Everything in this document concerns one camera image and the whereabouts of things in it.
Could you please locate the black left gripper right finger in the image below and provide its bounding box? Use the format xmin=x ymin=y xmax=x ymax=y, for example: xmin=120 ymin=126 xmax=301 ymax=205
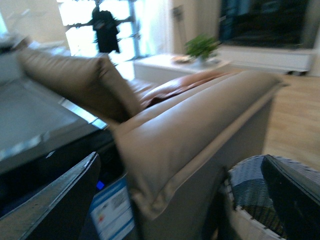
xmin=260 ymin=155 xmax=320 ymax=240

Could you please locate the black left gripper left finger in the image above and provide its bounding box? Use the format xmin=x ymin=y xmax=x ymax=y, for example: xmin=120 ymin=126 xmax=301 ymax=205
xmin=0 ymin=152 xmax=101 ymax=240

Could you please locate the grey front-load washing machine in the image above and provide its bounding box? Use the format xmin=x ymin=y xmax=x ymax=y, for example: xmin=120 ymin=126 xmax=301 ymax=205
xmin=0 ymin=79 xmax=126 ymax=240

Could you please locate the blue white energy label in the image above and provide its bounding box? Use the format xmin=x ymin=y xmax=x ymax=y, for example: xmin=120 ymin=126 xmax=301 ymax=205
xmin=89 ymin=177 xmax=135 ymax=240

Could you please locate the woven laundry basket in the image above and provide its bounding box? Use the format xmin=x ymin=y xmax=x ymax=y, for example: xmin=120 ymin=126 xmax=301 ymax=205
xmin=218 ymin=155 xmax=320 ymax=240

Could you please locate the beige leather sofa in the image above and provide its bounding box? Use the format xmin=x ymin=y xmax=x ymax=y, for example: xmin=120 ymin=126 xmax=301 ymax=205
xmin=112 ymin=70 xmax=285 ymax=240

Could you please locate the beige sofa cushion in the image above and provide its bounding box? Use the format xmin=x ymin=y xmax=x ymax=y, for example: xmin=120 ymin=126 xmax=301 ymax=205
xmin=17 ymin=47 xmax=142 ymax=123

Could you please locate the white low cabinet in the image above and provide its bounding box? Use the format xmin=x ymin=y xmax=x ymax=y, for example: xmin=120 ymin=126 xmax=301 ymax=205
xmin=218 ymin=45 xmax=316 ymax=74

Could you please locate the white coffee table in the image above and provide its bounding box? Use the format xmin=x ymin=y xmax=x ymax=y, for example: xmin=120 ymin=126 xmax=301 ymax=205
xmin=133 ymin=54 xmax=231 ymax=85

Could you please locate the black television screen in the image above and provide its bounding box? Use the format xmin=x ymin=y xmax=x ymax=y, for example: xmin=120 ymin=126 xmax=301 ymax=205
xmin=218 ymin=0 xmax=319 ymax=49

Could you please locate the green potted plant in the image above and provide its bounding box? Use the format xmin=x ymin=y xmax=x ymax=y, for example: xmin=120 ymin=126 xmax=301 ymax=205
xmin=185 ymin=34 xmax=220 ymax=61

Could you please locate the black hanging garment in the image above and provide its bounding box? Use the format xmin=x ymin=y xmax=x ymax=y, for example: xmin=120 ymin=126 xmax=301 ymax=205
xmin=91 ymin=5 xmax=120 ymax=53

